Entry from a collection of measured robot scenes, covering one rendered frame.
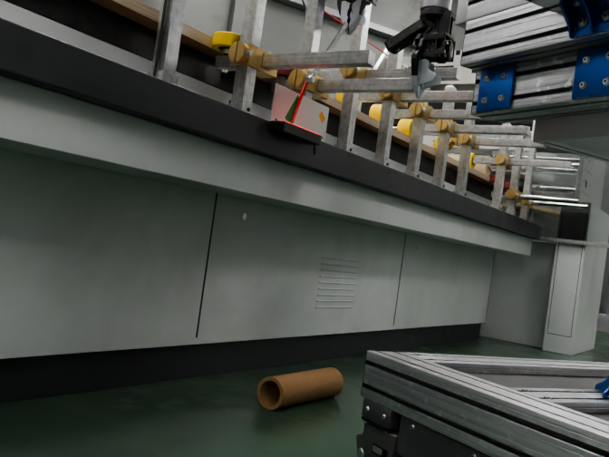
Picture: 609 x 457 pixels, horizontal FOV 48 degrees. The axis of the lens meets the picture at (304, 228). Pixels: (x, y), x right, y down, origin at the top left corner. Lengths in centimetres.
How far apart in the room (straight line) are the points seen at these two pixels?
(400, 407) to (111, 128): 75
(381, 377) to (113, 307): 69
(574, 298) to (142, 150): 309
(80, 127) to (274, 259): 99
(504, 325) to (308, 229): 227
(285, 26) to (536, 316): 397
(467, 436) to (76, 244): 92
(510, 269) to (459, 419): 320
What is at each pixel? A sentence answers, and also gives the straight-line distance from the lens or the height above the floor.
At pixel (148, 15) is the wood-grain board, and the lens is 165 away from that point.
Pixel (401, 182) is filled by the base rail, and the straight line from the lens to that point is 232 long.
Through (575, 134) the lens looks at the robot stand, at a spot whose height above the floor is 69.
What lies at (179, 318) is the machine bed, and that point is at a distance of 186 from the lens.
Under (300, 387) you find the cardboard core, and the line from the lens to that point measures 178.
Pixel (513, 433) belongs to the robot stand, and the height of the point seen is 19.
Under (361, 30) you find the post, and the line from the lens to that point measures 211.
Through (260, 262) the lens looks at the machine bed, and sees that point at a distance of 209.
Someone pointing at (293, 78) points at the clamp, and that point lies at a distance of 184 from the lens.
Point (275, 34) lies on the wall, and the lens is 691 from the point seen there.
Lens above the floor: 42
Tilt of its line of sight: 1 degrees up
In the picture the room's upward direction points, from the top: 8 degrees clockwise
